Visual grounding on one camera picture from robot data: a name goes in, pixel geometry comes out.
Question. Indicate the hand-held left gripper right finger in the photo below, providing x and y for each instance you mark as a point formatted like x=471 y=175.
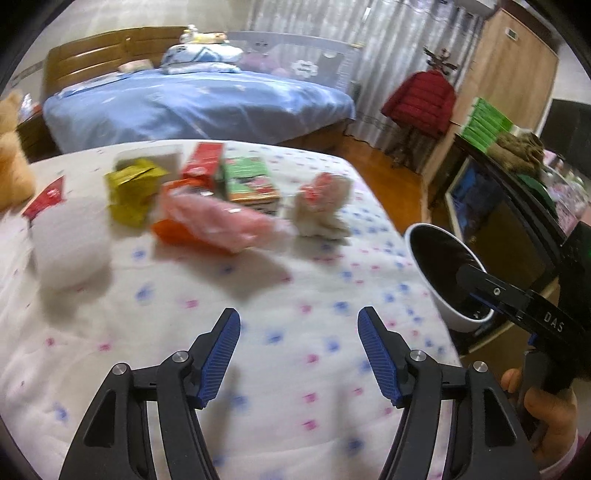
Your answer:
x=376 y=357

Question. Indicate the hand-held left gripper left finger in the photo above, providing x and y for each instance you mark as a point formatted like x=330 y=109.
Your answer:
x=220 y=357

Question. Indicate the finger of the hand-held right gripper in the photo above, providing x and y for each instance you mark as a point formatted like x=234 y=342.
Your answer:
x=496 y=290
x=485 y=301

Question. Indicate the white waste bin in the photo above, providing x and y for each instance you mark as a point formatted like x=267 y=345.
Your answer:
x=431 y=277

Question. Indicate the orange snack bag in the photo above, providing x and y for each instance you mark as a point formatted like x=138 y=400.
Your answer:
x=173 y=230

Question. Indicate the green drink carton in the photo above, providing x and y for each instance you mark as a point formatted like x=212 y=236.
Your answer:
x=249 y=180

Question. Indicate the yellow packet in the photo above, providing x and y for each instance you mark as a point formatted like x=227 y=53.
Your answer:
x=131 y=194

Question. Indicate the white foam block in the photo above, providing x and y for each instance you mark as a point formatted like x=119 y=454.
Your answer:
x=69 y=244

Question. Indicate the red drink carton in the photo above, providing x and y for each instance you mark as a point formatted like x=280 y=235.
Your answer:
x=203 y=164

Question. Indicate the person's right forearm pink sleeve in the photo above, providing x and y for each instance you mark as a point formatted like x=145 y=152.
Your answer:
x=565 y=457

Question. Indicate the person's right hand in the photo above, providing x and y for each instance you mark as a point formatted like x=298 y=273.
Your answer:
x=551 y=415

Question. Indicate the black television screen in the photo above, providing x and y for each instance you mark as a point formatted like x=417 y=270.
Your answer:
x=503 y=230

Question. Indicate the white floral quilt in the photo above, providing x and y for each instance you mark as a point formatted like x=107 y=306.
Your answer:
x=286 y=286

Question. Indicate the green cloth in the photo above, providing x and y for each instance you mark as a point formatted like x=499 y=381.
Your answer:
x=538 y=189

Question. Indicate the pink plastic bag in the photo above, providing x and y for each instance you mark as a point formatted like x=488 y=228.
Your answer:
x=217 y=219

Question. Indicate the brown cloth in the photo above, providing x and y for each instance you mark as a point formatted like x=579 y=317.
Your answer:
x=517 y=150

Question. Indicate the dark coat rack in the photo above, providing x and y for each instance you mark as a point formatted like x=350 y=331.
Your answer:
x=407 y=147

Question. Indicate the stack of green boxes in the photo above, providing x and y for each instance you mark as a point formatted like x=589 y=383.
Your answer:
x=487 y=122

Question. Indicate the red padded jacket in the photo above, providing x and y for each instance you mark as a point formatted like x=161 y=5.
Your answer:
x=420 y=104

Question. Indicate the wooden wardrobe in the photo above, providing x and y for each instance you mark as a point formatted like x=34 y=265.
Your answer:
x=521 y=69

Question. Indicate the red flat packet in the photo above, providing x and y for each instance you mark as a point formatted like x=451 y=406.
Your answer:
x=46 y=201

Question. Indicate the bed with blue duvet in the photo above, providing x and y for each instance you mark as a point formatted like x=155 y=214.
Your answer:
x=194 y=108

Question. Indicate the grey striped curtain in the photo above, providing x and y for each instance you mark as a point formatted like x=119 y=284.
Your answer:
x=392 y=37

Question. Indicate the yellow teddy bear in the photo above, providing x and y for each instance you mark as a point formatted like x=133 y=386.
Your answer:
x=11 y=170

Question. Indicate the white air conditioner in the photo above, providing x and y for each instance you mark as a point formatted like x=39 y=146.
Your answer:
x=478 y=7

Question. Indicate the wooden nightstand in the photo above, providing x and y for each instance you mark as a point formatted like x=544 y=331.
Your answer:
x=34 y=138

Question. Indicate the folded blue white quilt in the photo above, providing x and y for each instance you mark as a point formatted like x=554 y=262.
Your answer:
x=201 y=57

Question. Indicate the pink pillow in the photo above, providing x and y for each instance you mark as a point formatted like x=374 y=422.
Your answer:
x=136 y=67

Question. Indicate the yellow plush toy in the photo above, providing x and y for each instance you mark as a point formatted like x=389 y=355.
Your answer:
x=203 y=36

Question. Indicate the wooden headboard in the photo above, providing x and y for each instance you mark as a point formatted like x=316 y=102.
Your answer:
x=92 y=55

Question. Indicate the grey bed guard rail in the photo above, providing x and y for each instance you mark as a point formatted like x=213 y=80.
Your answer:
x=300 y=60

